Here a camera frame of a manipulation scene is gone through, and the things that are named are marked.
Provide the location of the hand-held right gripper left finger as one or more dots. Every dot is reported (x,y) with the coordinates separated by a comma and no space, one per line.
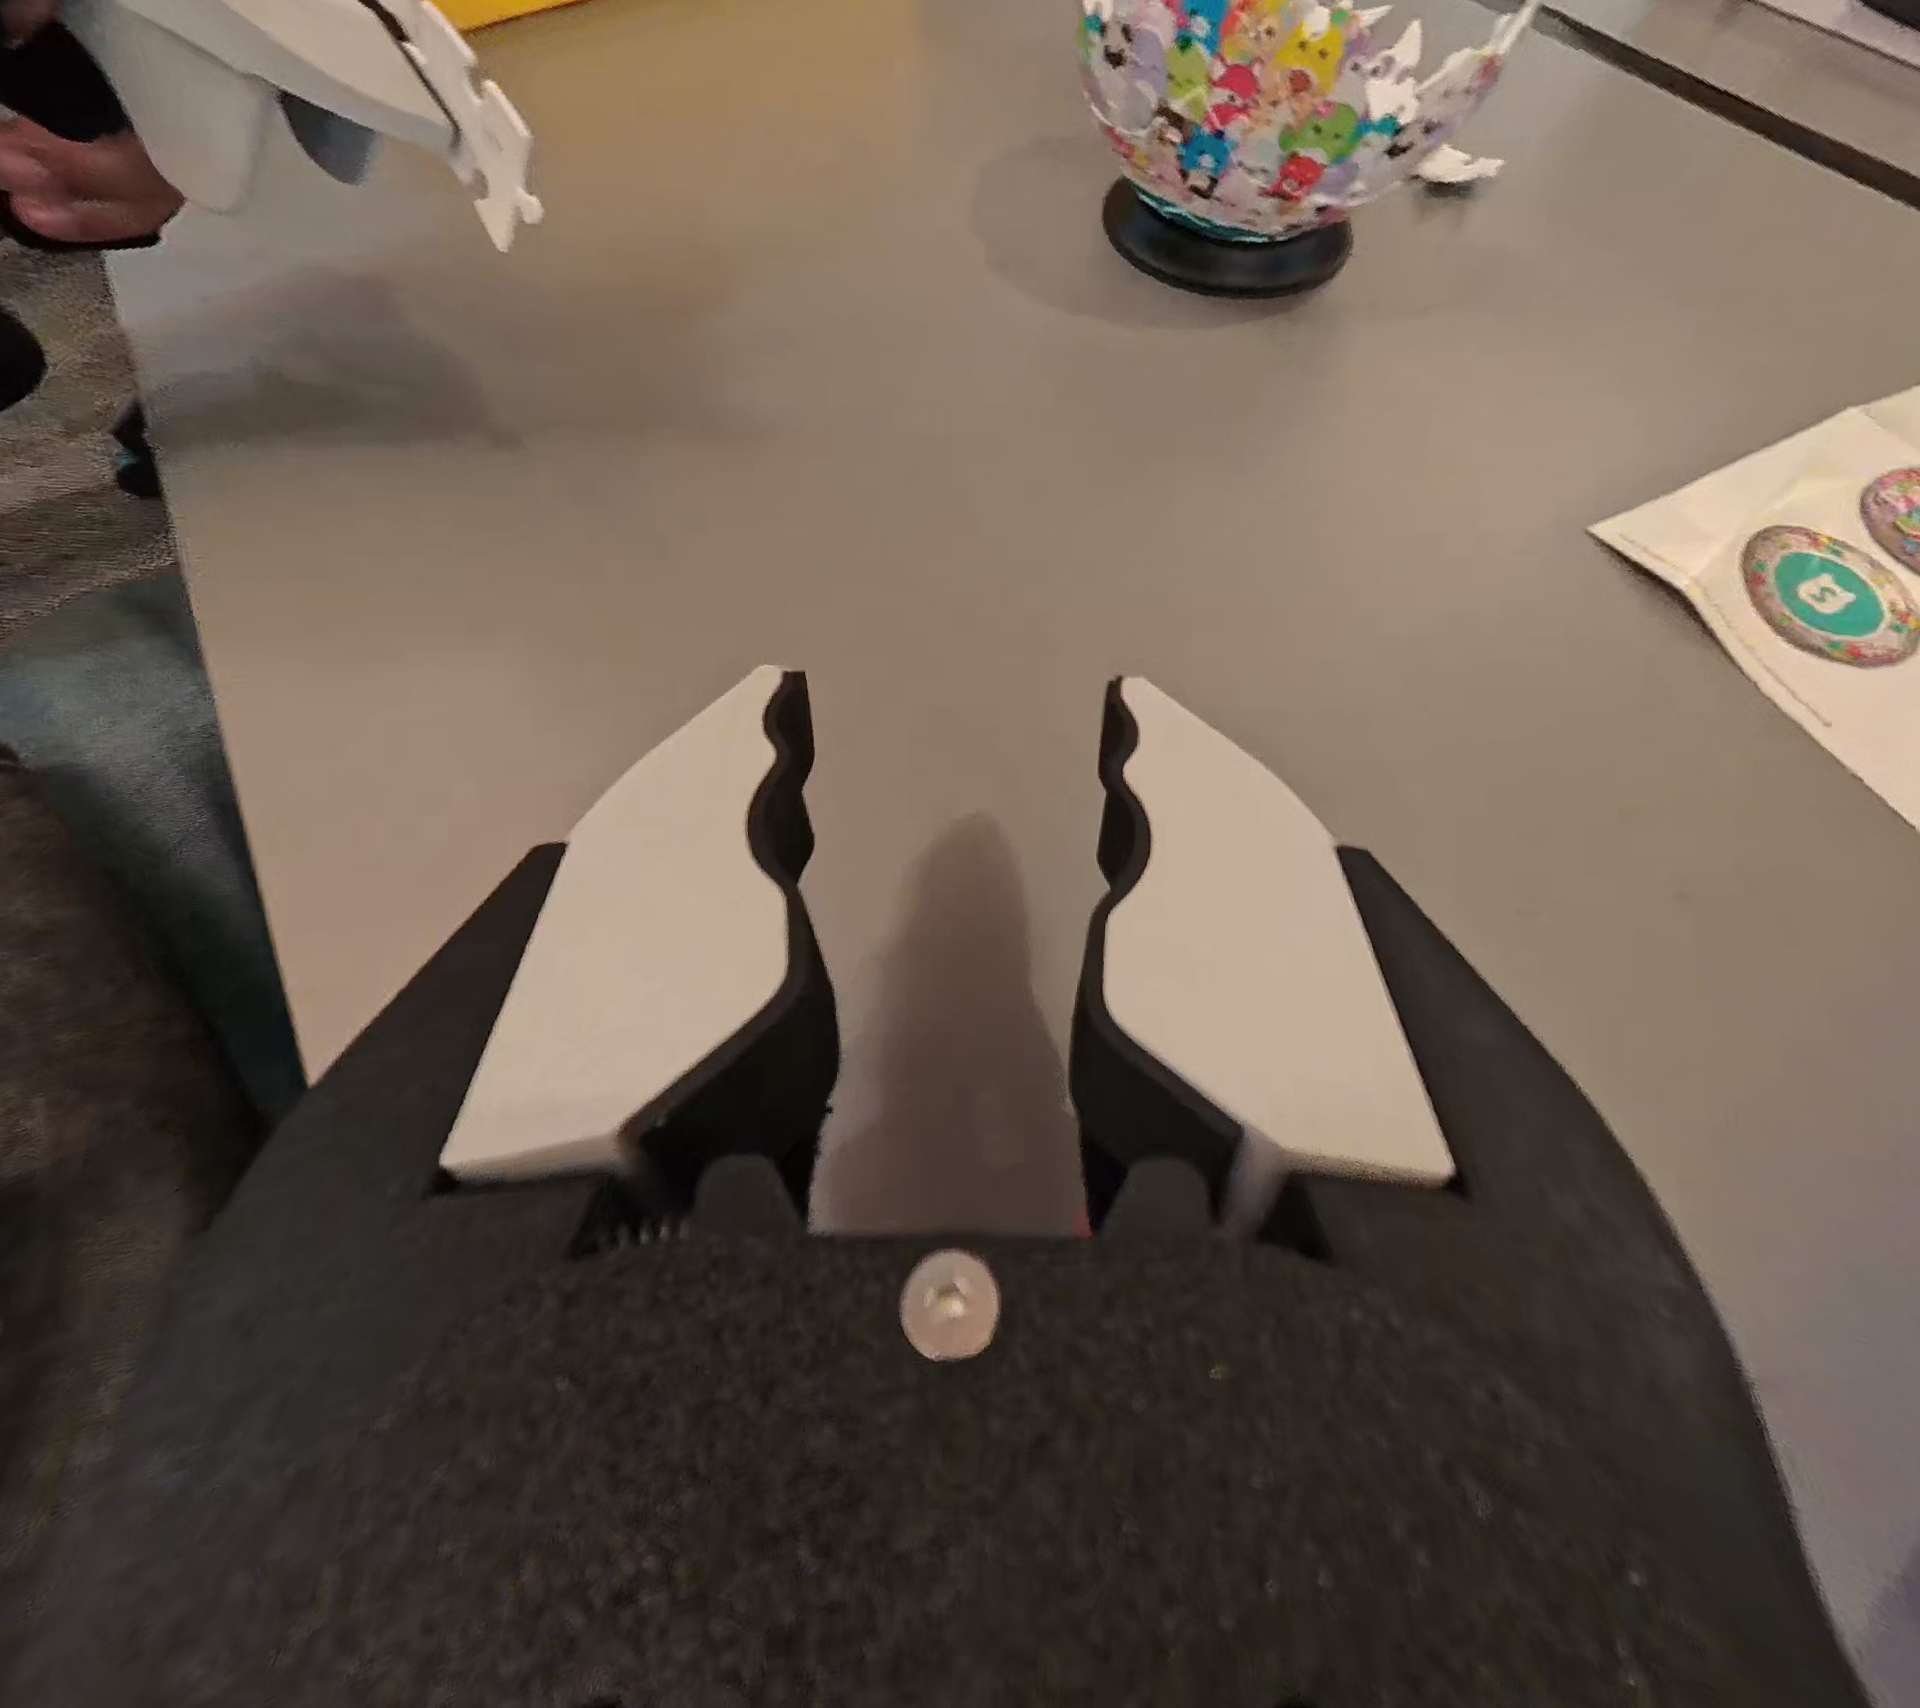
(646,973)

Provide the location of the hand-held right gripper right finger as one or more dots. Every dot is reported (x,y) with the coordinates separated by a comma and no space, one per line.
(1260,989)

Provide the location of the single white puzzle piece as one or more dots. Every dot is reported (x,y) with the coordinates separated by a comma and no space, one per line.
(494,149)

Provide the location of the partly built white puzzle ball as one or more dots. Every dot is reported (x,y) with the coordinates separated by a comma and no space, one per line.
(1242,89)

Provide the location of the person's left hand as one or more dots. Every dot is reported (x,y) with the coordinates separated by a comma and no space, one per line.
(76,186)

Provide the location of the printed instruction leaflet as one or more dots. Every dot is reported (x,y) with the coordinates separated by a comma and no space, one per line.
(1846,752)

